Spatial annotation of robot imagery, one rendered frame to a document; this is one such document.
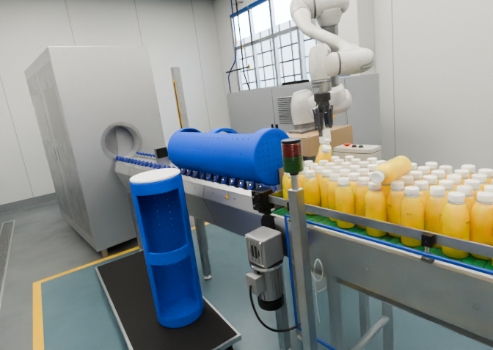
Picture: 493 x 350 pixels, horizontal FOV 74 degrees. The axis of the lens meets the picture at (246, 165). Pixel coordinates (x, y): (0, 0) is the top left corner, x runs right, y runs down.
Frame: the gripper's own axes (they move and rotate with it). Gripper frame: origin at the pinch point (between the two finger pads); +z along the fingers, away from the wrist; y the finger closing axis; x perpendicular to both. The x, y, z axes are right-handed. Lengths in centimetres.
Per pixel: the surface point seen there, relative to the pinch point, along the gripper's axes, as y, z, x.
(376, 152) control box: -12.9, 9.8, 18.7
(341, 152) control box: -7.4, 9.6, 3.5
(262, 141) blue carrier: 24.2, -1.5, -17.8
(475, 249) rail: 37, 21, 71
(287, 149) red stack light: 56, -6, 27
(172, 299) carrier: 53, 100, -89
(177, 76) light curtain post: -15, -45, -158
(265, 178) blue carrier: 25.1, 16.6, -17.8
